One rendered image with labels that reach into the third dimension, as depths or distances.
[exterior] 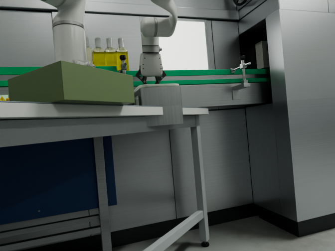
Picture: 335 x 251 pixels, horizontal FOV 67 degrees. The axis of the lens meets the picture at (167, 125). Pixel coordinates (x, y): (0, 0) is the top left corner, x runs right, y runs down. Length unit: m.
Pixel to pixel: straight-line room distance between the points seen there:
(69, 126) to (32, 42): 0.87
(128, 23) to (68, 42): 0.78
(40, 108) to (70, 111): 0.08
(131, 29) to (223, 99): 0.66
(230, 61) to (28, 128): 1.37
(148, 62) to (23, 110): 0.65
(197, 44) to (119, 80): 0.96
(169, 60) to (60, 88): 1.01
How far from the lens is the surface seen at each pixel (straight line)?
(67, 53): 0.83
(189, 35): 1.66
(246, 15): 1.84
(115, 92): 0.75
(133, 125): 0.94
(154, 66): 1.16
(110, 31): 1.54
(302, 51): 1.62
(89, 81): 0.69
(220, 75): 1.50
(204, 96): 1.40
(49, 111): 0.67
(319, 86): 1.66
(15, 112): 0.63
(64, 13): 0.88
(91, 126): 0.80
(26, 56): 1.54
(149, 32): 1.08
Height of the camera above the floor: 0.67
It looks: level
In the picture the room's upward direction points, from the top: 5 degrees counter-clockwise
